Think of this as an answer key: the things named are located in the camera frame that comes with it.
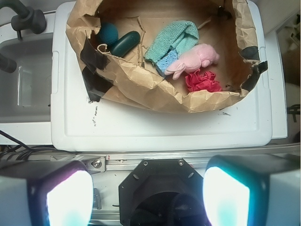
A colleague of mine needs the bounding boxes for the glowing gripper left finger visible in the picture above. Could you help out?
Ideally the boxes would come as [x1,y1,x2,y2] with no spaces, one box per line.
[0,161,94,226]

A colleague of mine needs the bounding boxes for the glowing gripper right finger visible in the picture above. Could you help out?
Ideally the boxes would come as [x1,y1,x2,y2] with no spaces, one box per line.
[203,154,301,226]

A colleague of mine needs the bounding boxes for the white plastic bin lid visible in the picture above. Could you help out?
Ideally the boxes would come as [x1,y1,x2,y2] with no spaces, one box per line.
[51,1,287,152]

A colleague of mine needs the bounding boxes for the clear plastic container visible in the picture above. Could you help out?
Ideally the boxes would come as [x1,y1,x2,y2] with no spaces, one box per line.
[15,65,53,108]

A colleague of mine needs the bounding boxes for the red crumpled fabric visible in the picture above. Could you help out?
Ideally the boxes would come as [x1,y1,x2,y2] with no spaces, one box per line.
[185,69,222,92]

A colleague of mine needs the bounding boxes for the brown paper bag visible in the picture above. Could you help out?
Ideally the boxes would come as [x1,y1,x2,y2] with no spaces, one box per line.
[66,0,268,113]

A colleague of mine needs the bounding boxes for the pink plush toy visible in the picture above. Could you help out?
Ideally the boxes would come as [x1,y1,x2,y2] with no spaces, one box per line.
[164,44,220,80]

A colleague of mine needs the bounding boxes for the blue sponge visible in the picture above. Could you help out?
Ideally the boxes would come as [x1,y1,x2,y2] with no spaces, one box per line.
[156,49,178,78]

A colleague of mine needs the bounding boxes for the dark teal ball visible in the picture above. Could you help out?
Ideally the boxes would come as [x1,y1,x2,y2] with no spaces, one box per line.
[96,22,119,46]

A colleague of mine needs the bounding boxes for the teal microfiber cloth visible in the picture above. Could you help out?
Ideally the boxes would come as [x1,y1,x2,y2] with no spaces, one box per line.
[144,20,199,64]

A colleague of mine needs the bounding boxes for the black faucet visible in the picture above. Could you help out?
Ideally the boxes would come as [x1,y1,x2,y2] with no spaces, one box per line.
[0,0,47,40]

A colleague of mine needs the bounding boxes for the aluminium frame rail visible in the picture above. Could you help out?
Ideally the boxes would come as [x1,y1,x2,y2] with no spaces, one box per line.
[50,143,301,174]

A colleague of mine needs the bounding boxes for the black cable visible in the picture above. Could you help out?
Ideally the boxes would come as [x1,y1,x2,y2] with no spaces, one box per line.
[0,129,78,161]

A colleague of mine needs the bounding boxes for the black octagonal mount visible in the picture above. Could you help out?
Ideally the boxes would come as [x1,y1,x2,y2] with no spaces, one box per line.
[119,159,211,226]

